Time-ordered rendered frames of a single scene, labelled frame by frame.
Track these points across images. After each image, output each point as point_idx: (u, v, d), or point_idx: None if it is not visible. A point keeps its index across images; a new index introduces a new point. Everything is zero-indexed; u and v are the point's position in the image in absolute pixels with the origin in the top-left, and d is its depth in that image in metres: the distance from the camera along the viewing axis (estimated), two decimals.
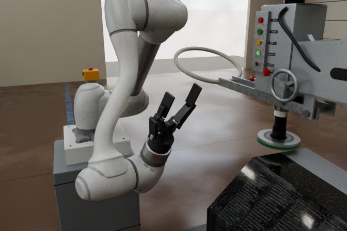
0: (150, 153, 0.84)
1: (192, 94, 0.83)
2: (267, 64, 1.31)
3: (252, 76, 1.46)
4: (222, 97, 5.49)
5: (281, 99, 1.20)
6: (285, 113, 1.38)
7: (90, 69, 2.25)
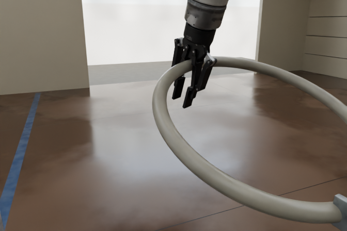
0: None
1: (188, 96, 0.76)
2: None
3: None
4: (234, 115, 4.16)
5: None
6: None
7: None
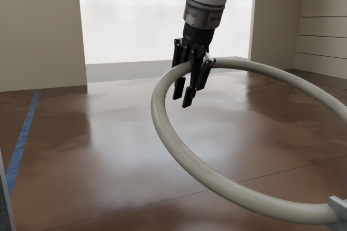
0: None
1: (187, 96, 0.76)
2: None
3: None
4: (223, 110, 4.40)
5: None
6: None
7: None
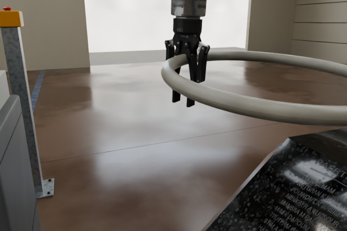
0: None
1: None
2: None
3: None
4: (220, 84, 4.64)
5: None
6: None
7: (5, 9, 1.41)
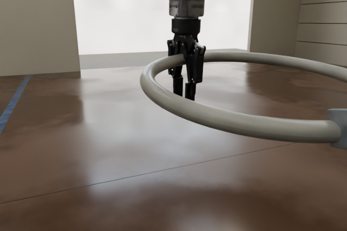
0: None
1: (188, 94, 0.75)
2: None
3: None
4: (221, 92, 4.18)
5: None
6: None
7: None
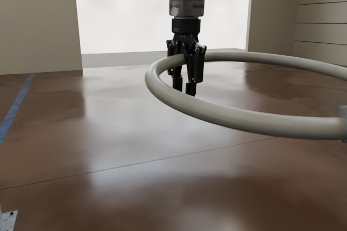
0: None
1: (188, 94, 0.75)
2: None
3: None
4: (219, 89, 4.34)
5: None
6: None
7: None
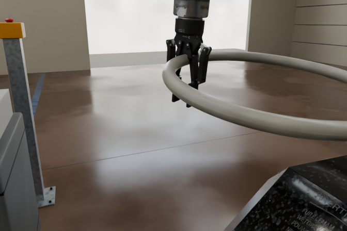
0: None
1: None
2: None
3: None
4: (220, 87, 4.65)
5: None
6: None
7: (8, 20, 1.42)
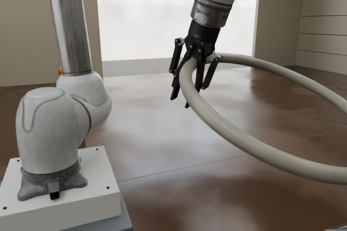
0: None
1: None
2: None
3: None
4: (232, 100, 4.86)
5: None
6: None
7: None
